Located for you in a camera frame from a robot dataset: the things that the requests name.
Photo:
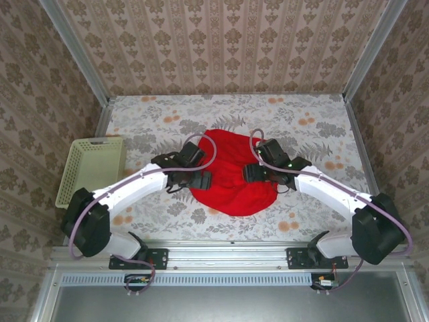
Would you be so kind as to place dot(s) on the small circuit board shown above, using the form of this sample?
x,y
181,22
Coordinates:
x,y
139,280
326,283

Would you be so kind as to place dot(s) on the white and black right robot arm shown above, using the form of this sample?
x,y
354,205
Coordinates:
x,y
321,191

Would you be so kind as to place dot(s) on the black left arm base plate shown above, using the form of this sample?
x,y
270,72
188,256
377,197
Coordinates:
x,y
161,258

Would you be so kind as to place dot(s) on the red t-shirt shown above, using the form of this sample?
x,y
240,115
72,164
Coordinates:
x,y
234,198

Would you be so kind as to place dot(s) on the grey metal base panel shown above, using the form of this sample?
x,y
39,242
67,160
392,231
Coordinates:
x,y
234,305

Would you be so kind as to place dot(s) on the aluminium frame post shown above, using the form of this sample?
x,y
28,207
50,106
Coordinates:
x,y
375,47
72,43

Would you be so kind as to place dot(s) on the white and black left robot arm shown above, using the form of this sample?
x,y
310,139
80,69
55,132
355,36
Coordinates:
x,y
134,184

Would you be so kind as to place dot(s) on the aluminium mounting rail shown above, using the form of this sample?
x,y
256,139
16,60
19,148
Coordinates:
x,y
228,255

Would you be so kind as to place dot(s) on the floral patterned table cover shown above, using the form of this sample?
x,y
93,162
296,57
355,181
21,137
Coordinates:
x,y
234,110

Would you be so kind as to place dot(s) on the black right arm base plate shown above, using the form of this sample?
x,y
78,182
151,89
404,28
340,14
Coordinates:
x,y
295,258

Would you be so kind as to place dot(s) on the pale green plastic basket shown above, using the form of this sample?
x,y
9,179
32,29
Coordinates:
x,y
87,167

